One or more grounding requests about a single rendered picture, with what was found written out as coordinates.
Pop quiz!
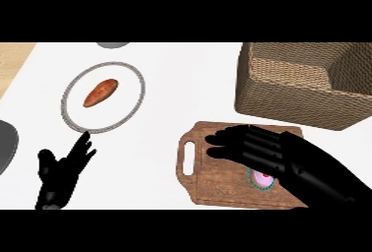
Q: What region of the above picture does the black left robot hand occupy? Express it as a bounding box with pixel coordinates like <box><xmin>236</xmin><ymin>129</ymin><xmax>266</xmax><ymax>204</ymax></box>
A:
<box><xmin>34</xmin><ymin>131</ymin><xmax>97</xmax><ymax>210</ymax></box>

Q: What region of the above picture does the white plate with grey rim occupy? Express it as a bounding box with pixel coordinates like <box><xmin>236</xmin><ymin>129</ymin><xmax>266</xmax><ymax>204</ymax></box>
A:
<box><xmin>59</xmin><ymin>61</ymin><xmax>146</xmax><ymax>135</ymax></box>

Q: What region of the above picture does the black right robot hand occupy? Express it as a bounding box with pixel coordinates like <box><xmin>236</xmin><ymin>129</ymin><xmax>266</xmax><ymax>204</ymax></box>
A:
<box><xmin>204</xmin><ymin>124</ymin><xmax>372</xmax><ymax>211</ymax></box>

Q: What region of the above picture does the brown wicker basket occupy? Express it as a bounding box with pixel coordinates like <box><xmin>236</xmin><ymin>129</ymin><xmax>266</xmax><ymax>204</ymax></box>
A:
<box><xmin>233</xmin><ymin>42</ymin><xmax>372</xmax><ymax>132</ymax></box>

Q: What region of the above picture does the dark grey rounded object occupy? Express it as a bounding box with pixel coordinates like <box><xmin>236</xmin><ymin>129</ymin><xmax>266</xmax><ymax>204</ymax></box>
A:
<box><xmin>0</xmin><ymin>119</ymin><xmax>21</xmax><ymax>175</ymax></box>

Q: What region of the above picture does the brown wooden cutting board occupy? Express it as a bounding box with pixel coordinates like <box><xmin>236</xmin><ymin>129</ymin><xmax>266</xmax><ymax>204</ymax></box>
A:
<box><xmin>174</xmin><ymin>120</ymin><xmax>310</xmax><ymax>211</ymax></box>

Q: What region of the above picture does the small grey round object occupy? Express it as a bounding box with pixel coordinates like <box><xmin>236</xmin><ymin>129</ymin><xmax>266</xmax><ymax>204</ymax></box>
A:
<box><xmin>94</xmin><ymin>42</ymin><xmax>131</xmax><ymax>50</ymax></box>

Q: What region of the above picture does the orange-brown sweet potato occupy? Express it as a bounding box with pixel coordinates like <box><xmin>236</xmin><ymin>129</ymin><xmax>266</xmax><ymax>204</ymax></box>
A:
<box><xmin>81</xmin><ymin>78</ymin><xmax>121</xmax><ymax>108</ymax></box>

